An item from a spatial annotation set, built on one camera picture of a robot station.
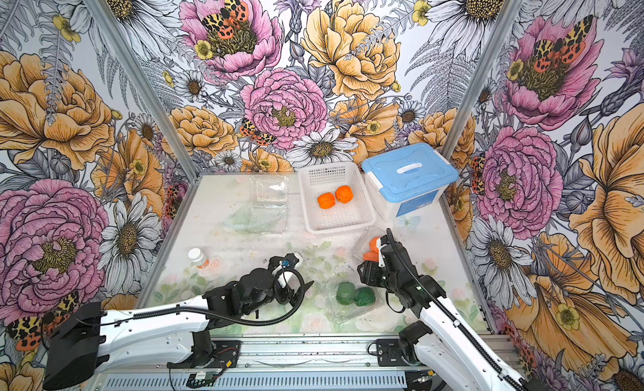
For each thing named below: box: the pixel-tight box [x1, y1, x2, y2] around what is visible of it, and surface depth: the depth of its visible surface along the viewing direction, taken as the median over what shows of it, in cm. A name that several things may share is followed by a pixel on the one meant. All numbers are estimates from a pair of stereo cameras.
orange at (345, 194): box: [335, 184, 354, 204], surface depth 110 cm
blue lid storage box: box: [362, 142, 460, 226], surface depth 101 cm
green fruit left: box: [336, 281, 356, 306], surface depth 84 cm
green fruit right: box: [353, 286, 376, 307], surface depth 81 cm
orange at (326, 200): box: [316, 192, 336, 210], surface depth 110 cm
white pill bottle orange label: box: [187, 247, 210, 269], surface depth 89 cm
